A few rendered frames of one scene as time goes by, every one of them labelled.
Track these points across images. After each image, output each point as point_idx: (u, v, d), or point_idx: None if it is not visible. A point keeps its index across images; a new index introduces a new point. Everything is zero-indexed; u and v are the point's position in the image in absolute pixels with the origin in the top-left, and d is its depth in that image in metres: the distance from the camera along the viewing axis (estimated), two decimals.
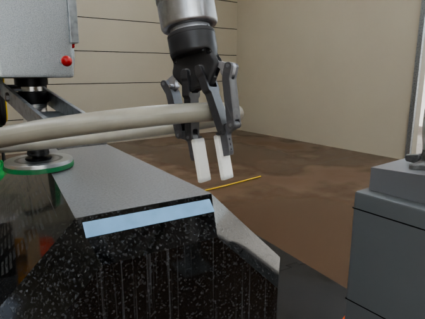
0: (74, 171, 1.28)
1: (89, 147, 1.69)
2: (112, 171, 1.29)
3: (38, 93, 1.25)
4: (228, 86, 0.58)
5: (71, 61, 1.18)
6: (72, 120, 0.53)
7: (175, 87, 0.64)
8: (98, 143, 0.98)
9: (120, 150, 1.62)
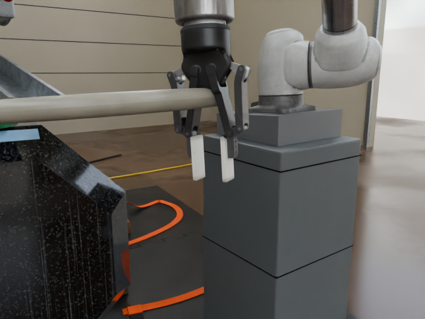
0: None
1: None
2: None
3: None
4: (240, 90, 0.57)
5: None
6: (61, 102, 0.46)
7: (181, 81, 0.62)
8: None
9: None
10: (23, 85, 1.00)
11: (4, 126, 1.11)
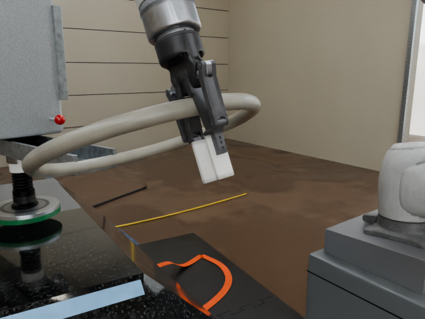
0: (11, 235, 1.22)
1: (43, 193, 1.63)
2: (51, 234, 1.22)
3: (26, 142, 1.25)
4: (204, 85, 0.57)
5: (64, 120, 1.21)
6: (141, 112, 0.58)
7: (176, 94, 0.66)
8: (110, 167, 1.01)
9: (73, 199, 1.55)
10: (75, 154, 1.14)
11: None
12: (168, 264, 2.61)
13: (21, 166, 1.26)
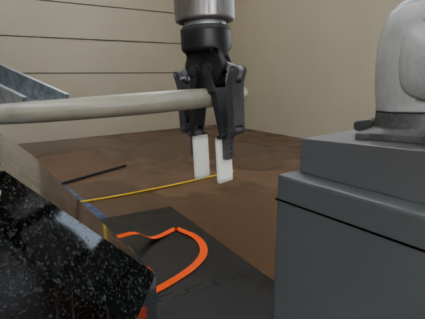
0: None
1: None
2: None
3: None
4: (231, 91, 0.56)
5: None
6: (148, 99, 0.53)
7: (186, 81, 0.63)
8: None
9: None
10: (12, 85, 0.99)
11: None
12: (133, 234, 2.25)
13: None
